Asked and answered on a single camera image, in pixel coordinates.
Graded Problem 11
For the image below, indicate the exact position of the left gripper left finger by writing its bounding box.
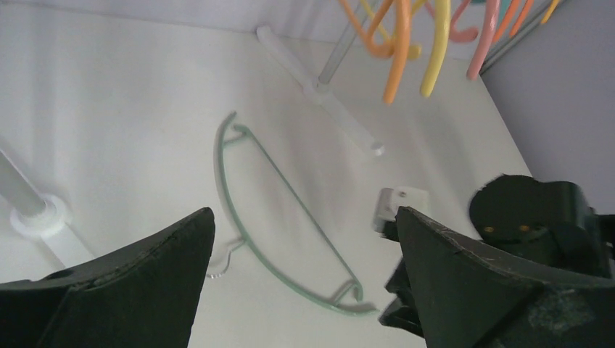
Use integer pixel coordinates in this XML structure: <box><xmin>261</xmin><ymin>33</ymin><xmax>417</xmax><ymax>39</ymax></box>
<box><xmin>1</xmin><ymin>207</ymin><xmax>215</xmax><ymax>347</ymax></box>

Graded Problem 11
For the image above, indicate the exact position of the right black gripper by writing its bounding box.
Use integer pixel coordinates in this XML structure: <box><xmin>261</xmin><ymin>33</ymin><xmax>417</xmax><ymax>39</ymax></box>
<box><xmin>379</xmin><ymin>260</ymin><xmax>424</xmax><ymax>337</ymax></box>

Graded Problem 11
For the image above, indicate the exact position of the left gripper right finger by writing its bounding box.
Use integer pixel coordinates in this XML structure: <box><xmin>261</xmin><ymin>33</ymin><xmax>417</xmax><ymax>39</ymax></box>
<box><xmin>396</xmin><ymin>207</ymin><xmax>614</xmax><ymax>347</ymax></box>

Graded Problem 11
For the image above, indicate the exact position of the light orange wire-hook hanger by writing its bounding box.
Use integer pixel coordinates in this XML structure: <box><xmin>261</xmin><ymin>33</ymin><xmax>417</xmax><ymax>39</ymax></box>
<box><xmin>339</xmin><ymin>0</ymin><xmax>411</xmax><ymax>104</ymax></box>

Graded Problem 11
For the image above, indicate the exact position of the pink wire-hook hanger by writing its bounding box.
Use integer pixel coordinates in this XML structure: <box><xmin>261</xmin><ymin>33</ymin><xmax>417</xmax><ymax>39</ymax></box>
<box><xmin>422</xmin><ymin>1</ymin><xmax>500</xmax><ymax>88</ymax></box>

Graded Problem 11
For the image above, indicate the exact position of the pale yellow wire-hook hanger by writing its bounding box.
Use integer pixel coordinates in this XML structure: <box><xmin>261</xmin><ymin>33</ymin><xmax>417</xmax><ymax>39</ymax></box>
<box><xmin>340</xmin><ymin>1</ymin><xmax>451</xmax><ymax>104</ymax></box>

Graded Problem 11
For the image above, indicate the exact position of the orange plastic hanger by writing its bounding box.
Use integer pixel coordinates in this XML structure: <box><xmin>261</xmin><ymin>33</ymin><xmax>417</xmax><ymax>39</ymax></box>
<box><xmin>509</xmin><ymin>0</ymin><xmax>534</xmax><ymax>38</ymax></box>
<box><xmin>492</xmin><ymin>0</ymin><xmax>521</xmax><ymax>44</ymax></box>

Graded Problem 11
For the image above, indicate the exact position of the yellow-orange plastic hanger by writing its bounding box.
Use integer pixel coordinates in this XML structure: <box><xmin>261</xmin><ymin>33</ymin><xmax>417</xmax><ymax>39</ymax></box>
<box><xmin>540</xmin><ymin>0</ymin><xmax>560</xmax><ymax>25</ymax></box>

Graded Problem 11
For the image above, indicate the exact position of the grey-green wire-hook hanger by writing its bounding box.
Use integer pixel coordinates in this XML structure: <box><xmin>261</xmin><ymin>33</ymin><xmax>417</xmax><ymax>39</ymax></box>
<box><xmin>214</xmin><ymin>110</ymin><xmax>378</xmax><ymax>317</ymax></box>

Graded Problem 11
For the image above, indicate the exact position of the white clothes rack frame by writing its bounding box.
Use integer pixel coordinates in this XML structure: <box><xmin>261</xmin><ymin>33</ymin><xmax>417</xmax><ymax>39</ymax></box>
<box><xmin>0</xmin><ymin>0</ymin><xmax>385</xmax><ymax>270</ymax></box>

